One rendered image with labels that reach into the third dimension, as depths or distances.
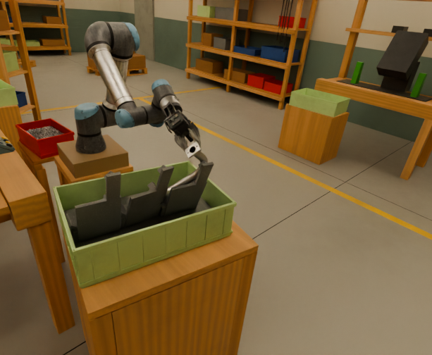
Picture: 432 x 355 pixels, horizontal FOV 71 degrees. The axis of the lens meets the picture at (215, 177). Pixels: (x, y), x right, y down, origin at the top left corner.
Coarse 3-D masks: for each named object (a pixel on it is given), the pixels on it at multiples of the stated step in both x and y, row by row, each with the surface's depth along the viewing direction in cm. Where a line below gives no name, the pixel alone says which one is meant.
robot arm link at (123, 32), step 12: (108, 24) 126; (120, 24) 129; (120, 36) 128; (132, 36) 132; (120, 48) 132; (132, 48) 136; (120, 60) 137; (120, 72) 142; (108, 96) 152; (108, 108) 154; (108, 120) 156
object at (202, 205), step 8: (200, 200) 142; (72, 208) 129; (200, 208) 136; (208, 208) 137; (160, 216) 129; (168, 216) 129; (176, 216) 130; (136, 224) 123; (144, 224) 124; (152, 224) 124; (112, 232) 118; (120, 232) 118; (128, 232) 118; (88, 240) 113; (96, 240) 113
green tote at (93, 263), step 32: (64, 192) 124; (96, 192) 132; (128, 192) 141; (224, 192) 129; (64, 224) 103; (160, 224) 107; (192, 224) 115; (224, 224) 125; (96, 256) 98; (128, 256) 105; (160, 256) 113
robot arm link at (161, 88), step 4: (156, 80) 121; (160, 80) 121; (164, 80) 122; (152, 84) 122; (156, 84) 120; (160, 84) 120; (164, 84) 120; (168, 84) 122; (152, 88) 122; (156, 88) 120; (160, 88) 119; (164, 88) 118; (168, 88) 119; (156, 92) 119; (160, 92) 118; (164, 92) 117; (168, 92) 118; (172, 92) 119; (156, 96) 119; (160, 96) 117; (164, 96) 116; (152, 100) 124; (156, 100) 121; (160, 100) 117; (156, 104) 122
